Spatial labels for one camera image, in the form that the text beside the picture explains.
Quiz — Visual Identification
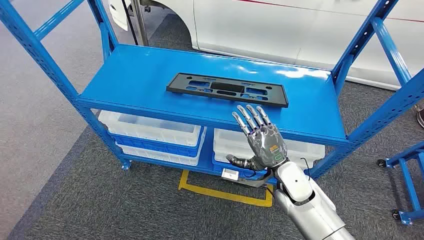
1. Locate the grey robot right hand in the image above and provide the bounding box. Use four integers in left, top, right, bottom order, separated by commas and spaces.
226, 104, 288, 171

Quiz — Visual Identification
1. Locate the black plastic mounting plate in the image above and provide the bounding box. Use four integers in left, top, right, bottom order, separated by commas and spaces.
166, 72, 289, 109

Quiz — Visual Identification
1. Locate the blue metal shelf rack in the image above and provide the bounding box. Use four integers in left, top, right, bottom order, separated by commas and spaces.
0, 0, 424, 186

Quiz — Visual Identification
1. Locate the white car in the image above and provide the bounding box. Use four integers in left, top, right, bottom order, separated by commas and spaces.
108, 0, 424, 92

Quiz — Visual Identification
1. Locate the thin black stand pole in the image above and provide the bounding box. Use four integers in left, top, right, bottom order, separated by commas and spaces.
120, 0, 139, 46

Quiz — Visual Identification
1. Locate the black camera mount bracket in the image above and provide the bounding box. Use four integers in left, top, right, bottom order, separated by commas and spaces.
238, 170, 277, 190

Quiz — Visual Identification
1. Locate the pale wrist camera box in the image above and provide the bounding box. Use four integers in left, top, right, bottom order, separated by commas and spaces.
221, 168, 240, 182

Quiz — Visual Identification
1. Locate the blue metal cart frame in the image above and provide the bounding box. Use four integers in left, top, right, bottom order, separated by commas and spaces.
377, 140, 424, 226

